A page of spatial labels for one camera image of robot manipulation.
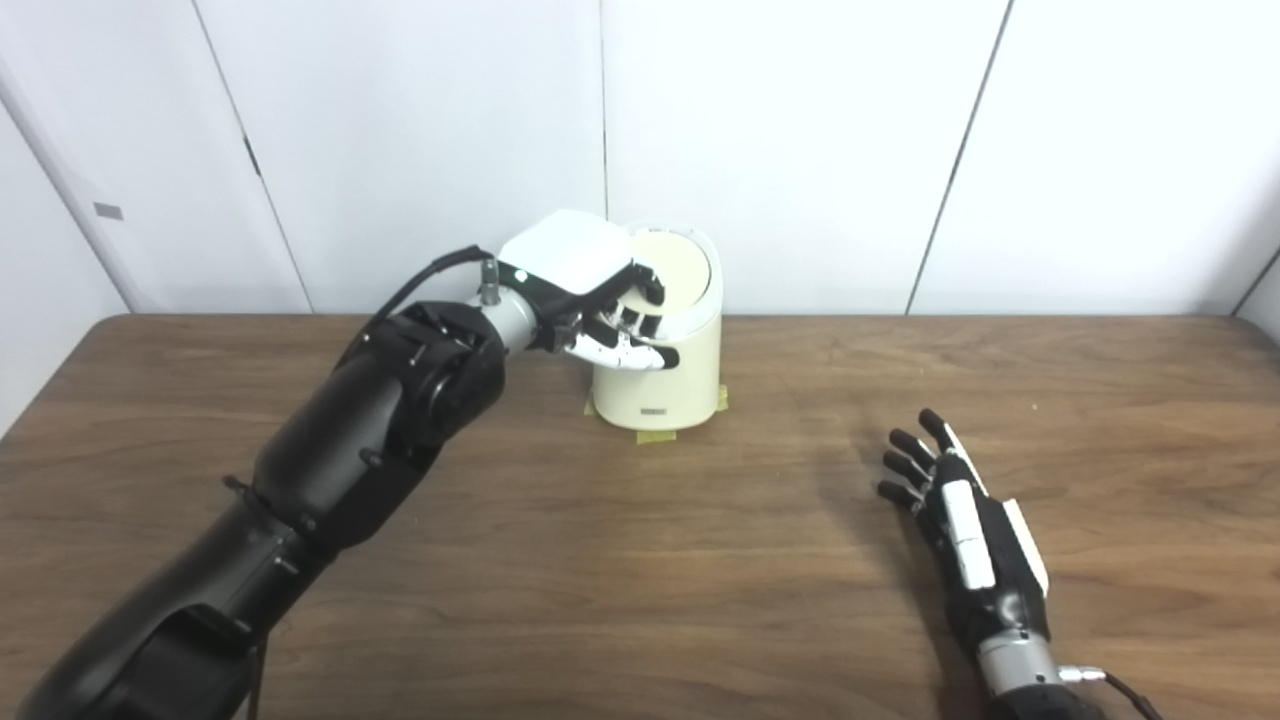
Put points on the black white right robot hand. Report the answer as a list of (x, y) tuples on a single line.
[(985, 570)]

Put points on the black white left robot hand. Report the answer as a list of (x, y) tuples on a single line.
[(570, 255)]

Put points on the round cream bin lid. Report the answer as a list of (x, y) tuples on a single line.
[(682, 268)]

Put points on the cream-colored plastic bin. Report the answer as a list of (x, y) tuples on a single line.
[(670, 390)]

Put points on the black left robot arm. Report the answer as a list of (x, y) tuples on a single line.
[(340, 440)]

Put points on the black wall panel hinge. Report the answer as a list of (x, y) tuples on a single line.
[(252, 157)]

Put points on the small grey wall label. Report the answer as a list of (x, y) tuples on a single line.
[(108, 211)]

